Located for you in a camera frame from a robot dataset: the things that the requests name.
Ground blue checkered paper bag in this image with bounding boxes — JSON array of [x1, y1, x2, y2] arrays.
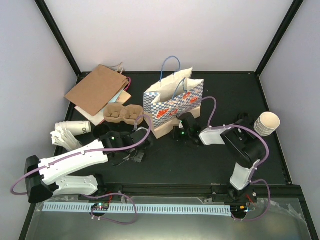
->
[[143, 56, 204, 139]]

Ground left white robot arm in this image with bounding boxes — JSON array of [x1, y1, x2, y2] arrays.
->
[[24, 127, 153, 204]]

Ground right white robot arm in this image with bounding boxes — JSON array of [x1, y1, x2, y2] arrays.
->
[[170, 112, 269, 202]]

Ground remaining pulp cup carriers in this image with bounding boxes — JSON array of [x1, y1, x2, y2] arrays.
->
[[103, 103, 144, 125]]

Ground pink and blue paper bags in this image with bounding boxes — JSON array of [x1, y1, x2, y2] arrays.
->
[[74, 76, 133, 126]]

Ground small circuit board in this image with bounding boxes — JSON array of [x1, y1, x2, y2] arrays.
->
[[91, 203, 110, 211]]

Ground left stack of paper cups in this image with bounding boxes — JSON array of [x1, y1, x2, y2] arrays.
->
[[54, 121, 92, 136]]

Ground stack of paper cups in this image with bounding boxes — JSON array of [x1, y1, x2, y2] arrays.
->
[[54, 121, 92, 136], [253, 111, 281, 137]]

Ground brown kraft paper bag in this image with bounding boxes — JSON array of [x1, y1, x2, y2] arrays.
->
[[65, 64, 129, 116]]

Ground right stack of paper cups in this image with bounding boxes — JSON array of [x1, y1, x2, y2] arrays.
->
[[253, 111, 281, 137]]

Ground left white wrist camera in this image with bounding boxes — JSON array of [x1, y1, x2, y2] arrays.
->
[[133, 124, 148, 133]]

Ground light blue cable duct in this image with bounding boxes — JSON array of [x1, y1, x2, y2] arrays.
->
[[42, 202, 231, 217]]

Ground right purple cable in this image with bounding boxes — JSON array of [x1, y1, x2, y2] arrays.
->
[[199, 96, 272, 223]]

